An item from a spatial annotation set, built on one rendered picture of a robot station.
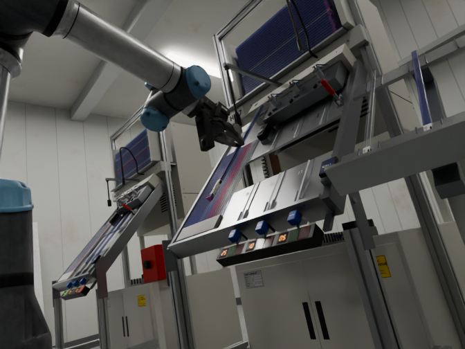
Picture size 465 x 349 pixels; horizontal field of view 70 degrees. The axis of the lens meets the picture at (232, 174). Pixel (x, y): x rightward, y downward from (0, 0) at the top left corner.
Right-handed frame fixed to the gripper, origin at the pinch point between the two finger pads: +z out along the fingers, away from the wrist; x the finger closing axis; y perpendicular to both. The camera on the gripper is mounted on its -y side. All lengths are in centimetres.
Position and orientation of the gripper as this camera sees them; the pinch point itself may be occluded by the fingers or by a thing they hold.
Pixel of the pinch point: (239, 145)
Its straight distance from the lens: 111.0
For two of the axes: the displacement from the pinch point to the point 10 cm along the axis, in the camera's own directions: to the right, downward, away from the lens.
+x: -6.6, 3.3, 6.8
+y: 1.7, -8.1, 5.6
